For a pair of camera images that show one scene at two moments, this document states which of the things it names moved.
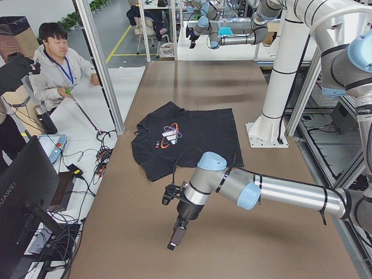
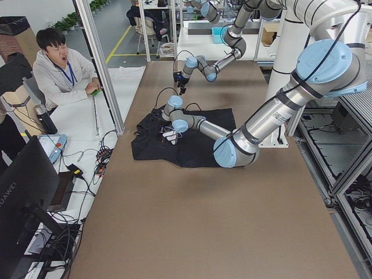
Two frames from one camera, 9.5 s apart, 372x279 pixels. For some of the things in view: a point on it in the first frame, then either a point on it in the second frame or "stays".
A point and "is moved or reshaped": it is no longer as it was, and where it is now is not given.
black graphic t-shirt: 210,136 is moved or reshaped
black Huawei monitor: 29,186 stays
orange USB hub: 103,156 stays
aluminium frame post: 85,10 stays
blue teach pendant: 53,145 stays
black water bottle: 46,120 stays
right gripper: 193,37 → 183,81
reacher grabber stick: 69,91 → 95,93
